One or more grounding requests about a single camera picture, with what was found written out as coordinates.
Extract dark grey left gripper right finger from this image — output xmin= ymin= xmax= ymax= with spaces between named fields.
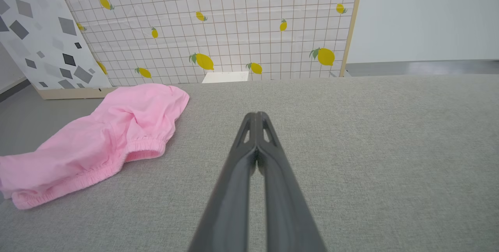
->
xmin=257 ymin=112 xmax=327 ymax=252

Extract white box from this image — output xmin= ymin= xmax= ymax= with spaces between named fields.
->
xmin=202 ymin=71 xmax=249 ymax=84

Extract pink cloth shorts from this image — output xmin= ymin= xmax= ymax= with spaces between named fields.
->
xmin=0 ymin=83 xmax=190 ymax=210

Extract lemon print grid panel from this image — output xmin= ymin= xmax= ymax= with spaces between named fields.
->
xmin=51 ymin=0 xmax=366 ymax=87

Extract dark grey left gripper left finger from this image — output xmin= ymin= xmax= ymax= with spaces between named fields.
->
xmin=187 ymin=112 xmax=258 ymax=252

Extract grey fabric sofa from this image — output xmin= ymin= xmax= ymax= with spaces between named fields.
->
xmin=0 ymin=75 xmax=499 ymax=252

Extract grey terrazzo print panel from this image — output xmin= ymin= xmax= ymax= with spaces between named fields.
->
xmin=0 ymin=0 xmax=113 ymax=100

